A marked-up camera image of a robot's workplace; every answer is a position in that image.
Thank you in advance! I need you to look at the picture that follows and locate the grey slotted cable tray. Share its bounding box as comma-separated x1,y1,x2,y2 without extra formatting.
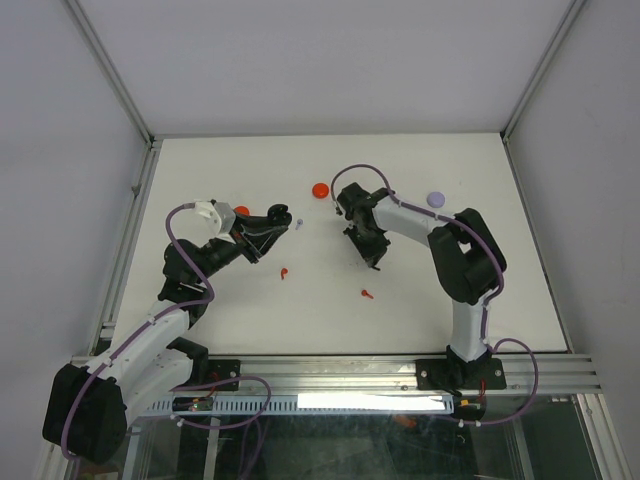
143,393,454,417

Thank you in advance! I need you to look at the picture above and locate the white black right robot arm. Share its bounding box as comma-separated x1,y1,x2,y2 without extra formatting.
336,182,506,387

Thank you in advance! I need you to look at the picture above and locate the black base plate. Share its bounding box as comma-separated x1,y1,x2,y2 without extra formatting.
415,357,507,393
205,357,241,393

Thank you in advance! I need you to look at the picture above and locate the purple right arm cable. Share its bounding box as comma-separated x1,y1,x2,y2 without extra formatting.
330,163,540,429

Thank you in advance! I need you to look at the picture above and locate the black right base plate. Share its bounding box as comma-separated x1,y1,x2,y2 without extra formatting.
415,357,507,393

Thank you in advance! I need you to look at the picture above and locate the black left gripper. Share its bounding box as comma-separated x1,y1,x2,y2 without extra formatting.
194,210,287,284

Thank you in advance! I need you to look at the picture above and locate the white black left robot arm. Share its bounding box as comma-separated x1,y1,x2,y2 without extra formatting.
42,200,292,464

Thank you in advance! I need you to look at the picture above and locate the aluminium frame post right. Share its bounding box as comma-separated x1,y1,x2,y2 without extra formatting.
501,0,589,144

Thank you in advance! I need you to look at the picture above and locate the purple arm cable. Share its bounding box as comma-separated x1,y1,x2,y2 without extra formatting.
62,202,216,459
330,163,540,429

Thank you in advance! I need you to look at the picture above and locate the aluminium frame post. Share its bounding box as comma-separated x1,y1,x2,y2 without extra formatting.
501,0,589,144
59,0,154,146

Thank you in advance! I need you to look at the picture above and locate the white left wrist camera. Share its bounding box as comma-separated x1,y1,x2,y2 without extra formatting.
194,200,236,238

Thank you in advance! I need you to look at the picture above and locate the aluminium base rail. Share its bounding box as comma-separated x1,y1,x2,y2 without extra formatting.
209,352,602,396

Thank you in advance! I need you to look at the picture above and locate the black earbud charging case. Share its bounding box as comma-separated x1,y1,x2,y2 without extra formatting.
267,204,292,227

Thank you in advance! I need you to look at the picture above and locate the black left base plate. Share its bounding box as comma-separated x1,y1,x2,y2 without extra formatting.
205,357,241,393

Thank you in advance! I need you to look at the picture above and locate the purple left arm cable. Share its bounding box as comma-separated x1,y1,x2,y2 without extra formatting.
62,202,216,459

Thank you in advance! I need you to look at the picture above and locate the aluminium frame post left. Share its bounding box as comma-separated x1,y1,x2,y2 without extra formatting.
59,0,154,146

